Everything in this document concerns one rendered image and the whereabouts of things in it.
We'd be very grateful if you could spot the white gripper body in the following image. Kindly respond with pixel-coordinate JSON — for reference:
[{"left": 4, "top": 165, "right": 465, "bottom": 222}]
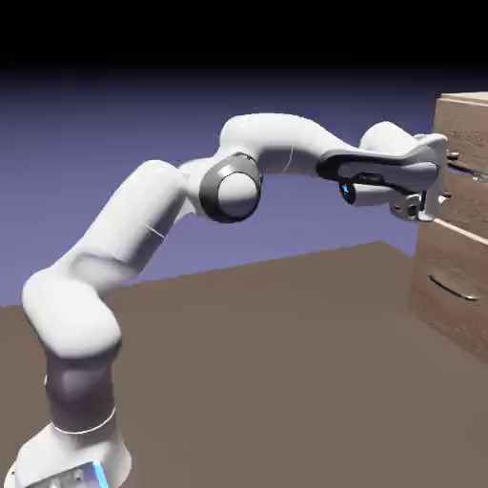
[{"left": 417, "top": 132, "right": 449, "bottom": 224}]

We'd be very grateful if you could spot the tall wood drawer front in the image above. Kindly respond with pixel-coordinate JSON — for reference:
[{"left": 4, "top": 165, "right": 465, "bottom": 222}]
[{"left": 417, "top": 97, "right": 488, "bottom": 246}]

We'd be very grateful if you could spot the light wood cabinet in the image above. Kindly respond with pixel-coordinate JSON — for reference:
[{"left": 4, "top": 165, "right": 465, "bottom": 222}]
[{"left": 406, "top": 91, "right": 488, "bottom": 364}]

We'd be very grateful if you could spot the short wood drawer front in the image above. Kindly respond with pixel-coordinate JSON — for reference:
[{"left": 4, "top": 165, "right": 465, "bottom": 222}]
[{"left": 406, "top": 219, "right": 488, "bottom": 364}]

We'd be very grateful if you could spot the straight silver drawer handle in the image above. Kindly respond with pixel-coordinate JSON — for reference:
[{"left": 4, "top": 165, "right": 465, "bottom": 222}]
[{"left": 447, "top": 159, "right": 486, "bottom": 183}]

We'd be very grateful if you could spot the curved silver drawer handle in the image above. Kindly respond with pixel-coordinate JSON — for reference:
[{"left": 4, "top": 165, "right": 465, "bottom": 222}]
[{"left": 427, "top": 273, "right": 480, "bottom": 303}]

